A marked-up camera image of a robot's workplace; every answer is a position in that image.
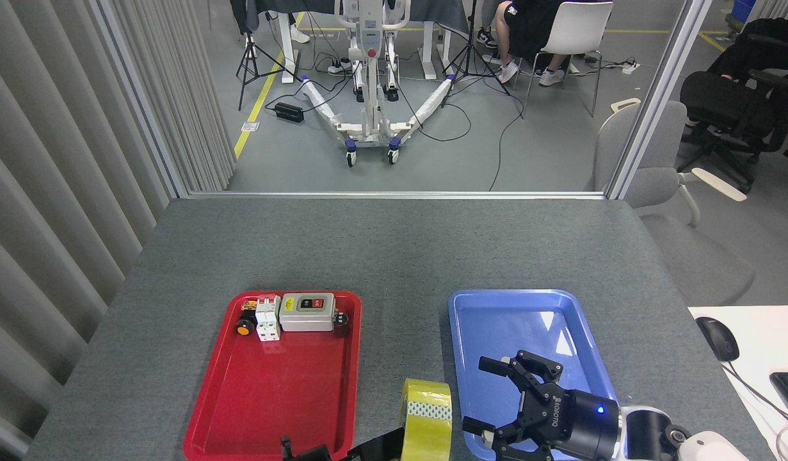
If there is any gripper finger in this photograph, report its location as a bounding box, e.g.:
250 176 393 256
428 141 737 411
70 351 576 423
281 437 332 461
349 429 405 461

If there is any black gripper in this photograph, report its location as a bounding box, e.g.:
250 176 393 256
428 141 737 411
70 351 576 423
462 350 623 461

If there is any yellow tape roll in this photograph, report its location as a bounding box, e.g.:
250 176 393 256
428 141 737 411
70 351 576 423
399 378 453 461

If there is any red plastic tray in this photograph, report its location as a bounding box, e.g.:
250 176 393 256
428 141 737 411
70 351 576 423
182 290 362 461

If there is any blue plastic tray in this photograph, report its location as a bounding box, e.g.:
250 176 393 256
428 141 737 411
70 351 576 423
448 289 625 461

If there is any white circuit breaker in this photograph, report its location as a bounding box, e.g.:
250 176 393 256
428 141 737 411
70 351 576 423
255 295 282 342

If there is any yellow push button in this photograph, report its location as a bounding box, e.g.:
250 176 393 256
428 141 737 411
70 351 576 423
235 298 260 337

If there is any black computer mouse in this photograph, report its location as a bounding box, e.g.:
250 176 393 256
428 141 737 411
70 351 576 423
696 317 740 362

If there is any grey office chair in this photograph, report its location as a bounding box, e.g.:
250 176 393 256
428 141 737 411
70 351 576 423
586 97 756 307

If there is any white stand on wheels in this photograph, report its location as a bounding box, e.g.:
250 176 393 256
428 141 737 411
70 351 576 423
301 0 455 167

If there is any black tripod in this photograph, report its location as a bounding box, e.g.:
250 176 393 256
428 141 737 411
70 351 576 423
236 32 303 111
441 0 513 108

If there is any black office chair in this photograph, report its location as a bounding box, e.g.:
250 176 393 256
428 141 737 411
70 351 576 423
679 32 788 193

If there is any person on white chair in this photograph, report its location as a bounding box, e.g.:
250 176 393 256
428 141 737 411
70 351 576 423
494 0 599 87

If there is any white plastic chair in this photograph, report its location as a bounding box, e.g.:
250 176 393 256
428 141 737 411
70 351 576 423
522 1 614 119

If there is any person on black chair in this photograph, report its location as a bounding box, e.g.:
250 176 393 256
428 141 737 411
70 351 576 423
707 18 788 81

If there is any grey switch box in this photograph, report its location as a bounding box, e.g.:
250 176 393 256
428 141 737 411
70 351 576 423
279 293 337 332

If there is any black mouse cable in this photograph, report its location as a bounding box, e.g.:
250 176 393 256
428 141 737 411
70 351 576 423
727 360 788 436

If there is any silver frame rail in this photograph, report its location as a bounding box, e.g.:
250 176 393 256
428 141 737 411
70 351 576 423
188 190 609 200

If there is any long black floor cable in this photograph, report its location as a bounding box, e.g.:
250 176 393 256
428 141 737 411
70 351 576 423
488 90 529 191

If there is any silver post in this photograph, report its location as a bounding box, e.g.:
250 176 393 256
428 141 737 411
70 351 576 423
605 0 714 200
90 0 193 199

